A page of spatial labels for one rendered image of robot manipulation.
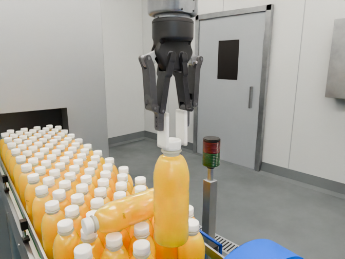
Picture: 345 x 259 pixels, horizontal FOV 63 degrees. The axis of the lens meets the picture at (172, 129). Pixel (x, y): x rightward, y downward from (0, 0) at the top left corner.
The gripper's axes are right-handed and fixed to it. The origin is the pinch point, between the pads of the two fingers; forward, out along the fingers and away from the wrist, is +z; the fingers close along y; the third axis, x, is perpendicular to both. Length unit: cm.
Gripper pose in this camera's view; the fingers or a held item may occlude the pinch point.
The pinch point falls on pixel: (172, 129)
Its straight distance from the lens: 54.7
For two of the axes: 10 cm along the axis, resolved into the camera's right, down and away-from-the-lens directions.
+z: 0.0, 9.7, 2.2
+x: -6.0, -1.8, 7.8
